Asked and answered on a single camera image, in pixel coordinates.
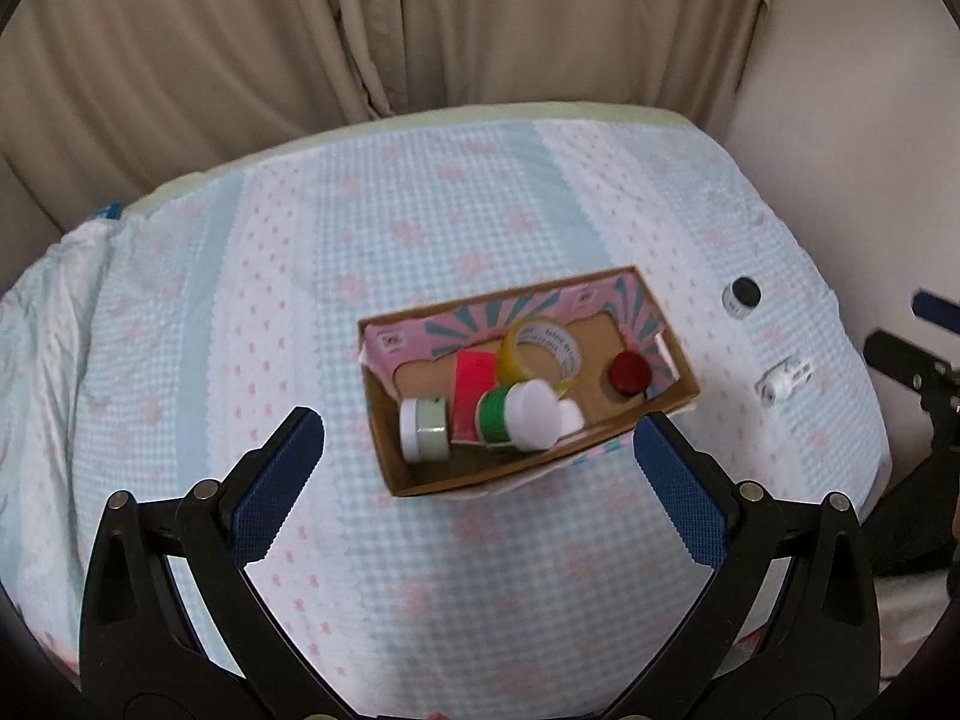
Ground small white bottle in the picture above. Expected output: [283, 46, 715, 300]
[754, 360, 817, 406]

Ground red box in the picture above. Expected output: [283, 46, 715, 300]
[450, 351, 505, 445]

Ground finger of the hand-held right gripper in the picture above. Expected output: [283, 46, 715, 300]
[913, 288, 960, 332]
[862, 329, 940, 392]

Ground yellowish tape roll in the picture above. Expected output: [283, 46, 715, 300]
[501, 319, 584, 398]

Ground small jar with red lid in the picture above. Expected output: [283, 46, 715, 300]
[606, 351, 652, 397]

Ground pale jar with white lid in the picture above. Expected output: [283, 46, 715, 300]
[399, 397, 452, 464]

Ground pale green mattress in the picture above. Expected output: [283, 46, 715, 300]
[124, 99, 695, 215]

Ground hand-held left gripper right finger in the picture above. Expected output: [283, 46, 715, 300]
[600, 411, 882, 717]

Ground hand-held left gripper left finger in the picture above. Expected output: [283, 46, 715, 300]
[79, 406, 353, 717]

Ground patterned cardboard box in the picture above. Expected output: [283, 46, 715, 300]
[357, 264, 701, 498]

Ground green jar with white lid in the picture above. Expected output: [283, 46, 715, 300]
[478, 379, 563, 452]

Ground light blue duvet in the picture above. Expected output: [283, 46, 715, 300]
[0, 219, 117, 481]

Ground small jar with black lid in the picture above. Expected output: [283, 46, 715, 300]
[721, 276, 763, 318]

